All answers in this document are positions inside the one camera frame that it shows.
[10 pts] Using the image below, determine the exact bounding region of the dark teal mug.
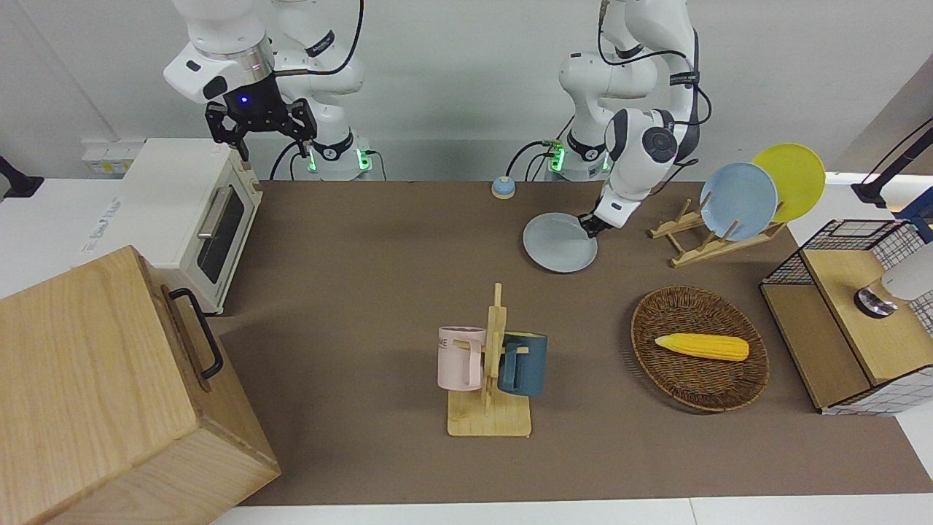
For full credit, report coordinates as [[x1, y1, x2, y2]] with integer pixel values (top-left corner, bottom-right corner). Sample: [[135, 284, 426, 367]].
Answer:
[[498, 332, 548, 397]]

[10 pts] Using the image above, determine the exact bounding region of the gray plate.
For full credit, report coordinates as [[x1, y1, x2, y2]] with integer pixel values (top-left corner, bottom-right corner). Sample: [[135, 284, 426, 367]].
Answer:
[[523, 212, 599, 274]]

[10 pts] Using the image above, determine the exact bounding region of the wooden cabinet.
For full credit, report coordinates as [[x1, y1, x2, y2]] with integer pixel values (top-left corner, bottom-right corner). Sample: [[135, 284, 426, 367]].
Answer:
[[0, 245, 281, 525]]

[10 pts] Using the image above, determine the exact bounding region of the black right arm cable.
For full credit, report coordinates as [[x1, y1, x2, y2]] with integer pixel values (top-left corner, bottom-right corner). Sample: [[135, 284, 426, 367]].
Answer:
[[271, 0, 365, 77]]

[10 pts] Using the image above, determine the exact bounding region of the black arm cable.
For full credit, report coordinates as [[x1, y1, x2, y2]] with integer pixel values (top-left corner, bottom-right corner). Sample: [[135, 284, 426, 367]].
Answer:
[[598, 0, 713, 198], [271, 0, 365, 77]]

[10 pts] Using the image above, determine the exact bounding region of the yellow plate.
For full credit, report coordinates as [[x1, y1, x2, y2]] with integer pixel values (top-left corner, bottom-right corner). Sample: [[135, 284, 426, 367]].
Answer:
[[752, 143, 827, 223]]

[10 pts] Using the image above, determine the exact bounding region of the white cylindrical device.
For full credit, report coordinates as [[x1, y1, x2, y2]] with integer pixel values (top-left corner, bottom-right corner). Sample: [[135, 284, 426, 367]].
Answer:
[[854, 244, 933, 319]]

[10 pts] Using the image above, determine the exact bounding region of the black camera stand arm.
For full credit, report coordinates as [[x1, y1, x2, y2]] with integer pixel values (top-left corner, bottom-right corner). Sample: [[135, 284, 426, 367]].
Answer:
[[851, 117, 933, 209]]

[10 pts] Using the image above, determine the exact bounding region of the yellow corn cob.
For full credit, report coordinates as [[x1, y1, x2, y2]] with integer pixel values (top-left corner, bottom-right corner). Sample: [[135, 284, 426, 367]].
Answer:
[[654, 332, 750, 362]]

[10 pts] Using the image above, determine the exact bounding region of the wooden plate rack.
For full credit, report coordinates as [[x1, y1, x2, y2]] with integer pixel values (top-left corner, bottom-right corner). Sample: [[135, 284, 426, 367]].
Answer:
[[649, 198, 788, 268]]

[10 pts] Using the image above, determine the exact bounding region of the cream toaster oven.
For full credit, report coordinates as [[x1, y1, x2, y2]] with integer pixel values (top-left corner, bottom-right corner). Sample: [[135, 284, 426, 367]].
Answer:
[[79, 137, 265, 316]]

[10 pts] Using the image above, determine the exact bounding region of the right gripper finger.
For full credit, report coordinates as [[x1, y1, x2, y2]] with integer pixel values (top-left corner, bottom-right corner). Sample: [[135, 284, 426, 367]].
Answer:
[[281, 102, 318, 158], [206, 102, 249, 161]]

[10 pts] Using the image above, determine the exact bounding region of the blue bracket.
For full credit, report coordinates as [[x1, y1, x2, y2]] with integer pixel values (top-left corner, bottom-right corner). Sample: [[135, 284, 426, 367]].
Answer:
[[897, 204, 933, 245]]

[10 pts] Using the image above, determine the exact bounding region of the black wire wooden shelf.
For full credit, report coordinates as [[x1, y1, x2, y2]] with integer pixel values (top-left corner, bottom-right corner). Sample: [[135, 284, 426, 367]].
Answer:
[[760, 219, 933, 416]]

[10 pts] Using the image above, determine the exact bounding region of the pink mug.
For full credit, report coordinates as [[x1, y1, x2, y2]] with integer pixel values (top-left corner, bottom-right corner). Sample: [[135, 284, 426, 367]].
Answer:
[[437, 326, 487, 391]]

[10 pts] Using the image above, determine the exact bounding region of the wooden mug tree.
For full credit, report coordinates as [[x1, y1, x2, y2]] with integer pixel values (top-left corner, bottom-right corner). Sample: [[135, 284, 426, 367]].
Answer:
[[446, 283, 533, 438]]

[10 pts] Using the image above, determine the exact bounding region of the brown wicker basket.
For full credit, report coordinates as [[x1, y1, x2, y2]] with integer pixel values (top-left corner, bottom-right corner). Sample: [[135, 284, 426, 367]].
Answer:
[[631, 285, 770, 414]]

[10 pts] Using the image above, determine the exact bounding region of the light blue plate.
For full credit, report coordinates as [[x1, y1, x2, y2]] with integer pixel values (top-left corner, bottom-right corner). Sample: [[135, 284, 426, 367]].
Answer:
[[700, 162, 779, 242]]

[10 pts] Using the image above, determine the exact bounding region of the black cabinet handle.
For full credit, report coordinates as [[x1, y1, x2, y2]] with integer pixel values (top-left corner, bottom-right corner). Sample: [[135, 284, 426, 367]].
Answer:
[[168, 288, 225, 381]]

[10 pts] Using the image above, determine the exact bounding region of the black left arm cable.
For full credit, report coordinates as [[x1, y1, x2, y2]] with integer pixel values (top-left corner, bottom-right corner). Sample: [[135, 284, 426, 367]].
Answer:
[[598, 0, 713, 198]]

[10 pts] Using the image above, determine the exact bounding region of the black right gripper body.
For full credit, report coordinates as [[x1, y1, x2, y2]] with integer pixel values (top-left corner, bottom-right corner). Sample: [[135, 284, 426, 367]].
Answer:
[[222, 69, 292, 132]]

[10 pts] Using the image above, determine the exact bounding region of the black clamp mount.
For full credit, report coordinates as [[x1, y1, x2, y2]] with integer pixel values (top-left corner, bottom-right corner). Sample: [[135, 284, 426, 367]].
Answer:
[[0, 155, 44, 199]]

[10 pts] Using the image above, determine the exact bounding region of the black base cable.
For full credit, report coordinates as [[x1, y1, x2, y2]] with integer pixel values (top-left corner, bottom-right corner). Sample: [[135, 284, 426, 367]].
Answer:
[[270, 139, 307, 181], [507, 139, 558, 183]]

